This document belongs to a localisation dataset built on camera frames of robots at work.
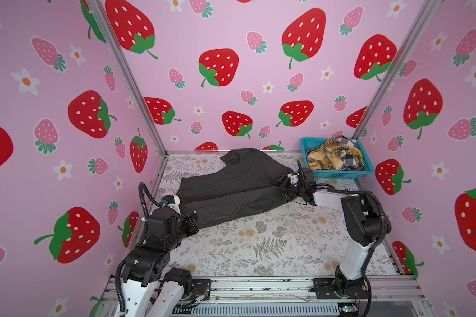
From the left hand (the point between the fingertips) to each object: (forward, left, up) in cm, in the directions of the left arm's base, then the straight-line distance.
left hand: (198, 214), depth 69 cm
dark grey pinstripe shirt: (+35, -18, -25) cm, 46 cm away
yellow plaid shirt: (+41, -62, -13) cm, 76 cm away
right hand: (+22, -29, -14) cm, 39 cm away
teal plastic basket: (+32, -74, -17) cm, 82 cm away
